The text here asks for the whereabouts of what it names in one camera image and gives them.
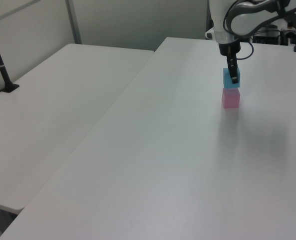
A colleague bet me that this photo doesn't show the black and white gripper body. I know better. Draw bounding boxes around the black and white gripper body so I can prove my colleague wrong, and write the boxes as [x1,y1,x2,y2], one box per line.
[215,36,241,57]

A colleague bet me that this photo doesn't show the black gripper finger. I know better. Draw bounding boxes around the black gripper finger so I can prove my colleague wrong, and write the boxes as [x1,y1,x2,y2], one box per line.
[227,55,239,85]

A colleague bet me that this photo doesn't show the blue cube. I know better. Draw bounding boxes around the blue cube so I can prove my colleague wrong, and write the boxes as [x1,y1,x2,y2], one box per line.
[222,67,241,89]

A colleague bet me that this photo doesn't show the pink cube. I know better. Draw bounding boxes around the pink cube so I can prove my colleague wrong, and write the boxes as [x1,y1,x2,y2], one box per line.
[221,87,241,109]

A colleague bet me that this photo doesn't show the grey lab equipment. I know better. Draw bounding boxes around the grey lab equipment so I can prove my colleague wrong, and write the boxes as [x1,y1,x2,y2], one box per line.
[252,21,296,46]

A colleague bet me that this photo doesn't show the white side table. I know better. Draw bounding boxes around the white side table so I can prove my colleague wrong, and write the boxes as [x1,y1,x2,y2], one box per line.
[0,43,155,211]

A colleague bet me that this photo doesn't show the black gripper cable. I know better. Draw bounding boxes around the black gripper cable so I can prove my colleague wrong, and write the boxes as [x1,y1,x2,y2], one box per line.
[237,40,254,61]

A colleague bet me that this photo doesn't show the grey partition post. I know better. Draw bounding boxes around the grey partition post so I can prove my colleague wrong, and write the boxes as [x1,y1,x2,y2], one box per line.
[64,0,82,45]

